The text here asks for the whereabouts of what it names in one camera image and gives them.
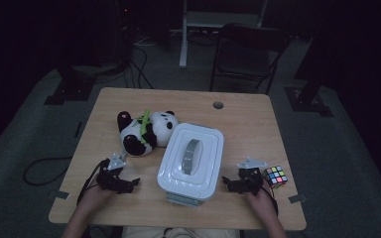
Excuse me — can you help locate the black floor strip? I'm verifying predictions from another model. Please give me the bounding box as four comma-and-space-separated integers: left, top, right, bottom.
73, 121, 84, 140

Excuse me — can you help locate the white box lid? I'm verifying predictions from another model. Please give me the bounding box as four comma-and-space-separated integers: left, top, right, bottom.
156, 122, 225, 201

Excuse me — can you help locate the person's left hand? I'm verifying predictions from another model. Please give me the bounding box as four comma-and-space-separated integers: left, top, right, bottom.
76, 182, 116, 216

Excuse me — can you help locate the colourful puzzle cube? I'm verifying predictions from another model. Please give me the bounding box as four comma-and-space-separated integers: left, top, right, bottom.
261, 165, 289, 189

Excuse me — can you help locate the clear storage box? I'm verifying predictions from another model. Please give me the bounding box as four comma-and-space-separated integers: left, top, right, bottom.
165, 190, 204, 208

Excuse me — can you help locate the left hand-held gripper cable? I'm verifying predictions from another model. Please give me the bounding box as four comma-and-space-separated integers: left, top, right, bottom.
76, 158, 111, 206

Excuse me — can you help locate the black equipment tower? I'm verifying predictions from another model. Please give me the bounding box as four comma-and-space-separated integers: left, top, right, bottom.
109, 0, 137, 68

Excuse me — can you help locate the panda plush toy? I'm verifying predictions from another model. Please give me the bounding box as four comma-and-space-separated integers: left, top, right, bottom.
116, 109, 180, 159

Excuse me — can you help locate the right hand-held gripper cable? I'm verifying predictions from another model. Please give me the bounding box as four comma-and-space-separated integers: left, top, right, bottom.
260, 182, 280, 217

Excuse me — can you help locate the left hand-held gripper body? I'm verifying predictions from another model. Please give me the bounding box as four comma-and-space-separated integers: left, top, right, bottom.
95, 152, 132, 195

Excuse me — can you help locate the hand-held gripper cable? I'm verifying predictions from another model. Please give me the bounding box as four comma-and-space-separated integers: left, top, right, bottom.
76, 158, 111, 206
260, 182, 280, 217

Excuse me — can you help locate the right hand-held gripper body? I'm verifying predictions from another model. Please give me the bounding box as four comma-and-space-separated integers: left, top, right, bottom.
235, 156, 269, 196

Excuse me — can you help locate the white metal stand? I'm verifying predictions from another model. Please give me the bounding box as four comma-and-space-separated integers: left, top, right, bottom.
179, 0, 270, 69

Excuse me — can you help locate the black stand base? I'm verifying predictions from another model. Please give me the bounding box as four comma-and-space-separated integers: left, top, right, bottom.
43, 64, 97, 106
284, 49, 334, 118

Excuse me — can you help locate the black folding chair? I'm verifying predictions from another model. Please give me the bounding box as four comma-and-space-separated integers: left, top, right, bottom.
209, 22, 293, 95

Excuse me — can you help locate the black looped floor cable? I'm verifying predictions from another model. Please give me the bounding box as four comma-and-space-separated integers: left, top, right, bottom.
22, 156, 74, 187

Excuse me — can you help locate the black floor cable bundle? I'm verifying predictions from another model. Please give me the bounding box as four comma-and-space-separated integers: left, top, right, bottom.
95, 33, 162, 90

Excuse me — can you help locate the person's right hand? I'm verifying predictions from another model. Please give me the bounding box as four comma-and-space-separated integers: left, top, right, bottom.
246, 188, 278, 223

